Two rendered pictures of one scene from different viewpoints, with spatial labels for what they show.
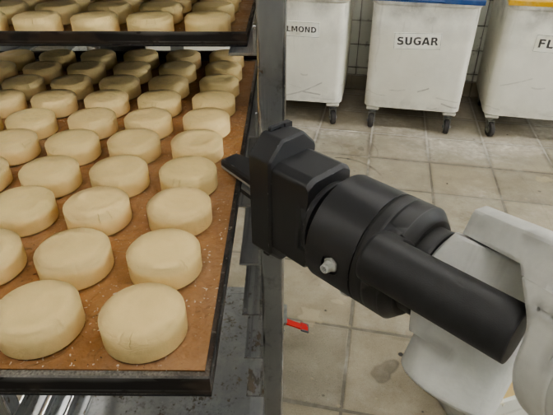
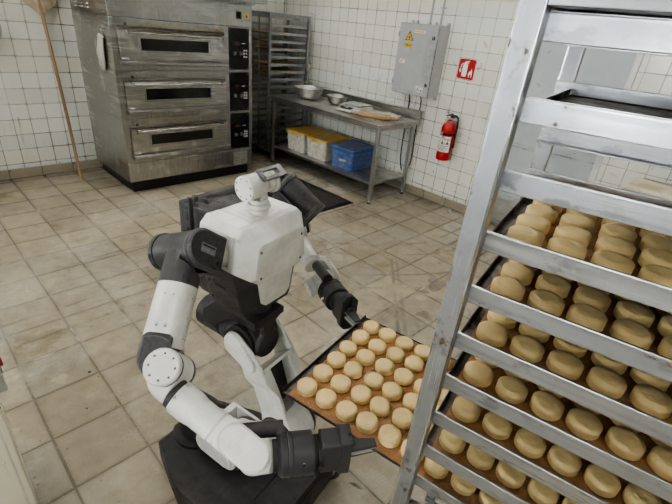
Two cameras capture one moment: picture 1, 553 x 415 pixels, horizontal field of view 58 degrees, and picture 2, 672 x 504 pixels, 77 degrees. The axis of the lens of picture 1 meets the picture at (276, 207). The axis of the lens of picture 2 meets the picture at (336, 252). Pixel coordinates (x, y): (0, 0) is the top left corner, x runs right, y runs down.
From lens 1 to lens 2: 1.02 m
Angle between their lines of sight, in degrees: 97
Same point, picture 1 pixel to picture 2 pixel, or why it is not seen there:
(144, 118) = not seen: hidden behind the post
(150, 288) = (312, 387)
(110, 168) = (380, 401)
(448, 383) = not seen: hidden behind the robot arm
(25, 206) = (369, 378)
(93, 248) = (337, 384)
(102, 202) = (359, 392)
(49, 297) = (323, 372)
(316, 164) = (328, 436)
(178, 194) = (351, 409)
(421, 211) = (282, 441)
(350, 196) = (304, 433)
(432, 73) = not seen: outside the picture
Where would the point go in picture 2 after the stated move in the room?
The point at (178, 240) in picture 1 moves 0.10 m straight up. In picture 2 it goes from (326, 399) to (330, 367)
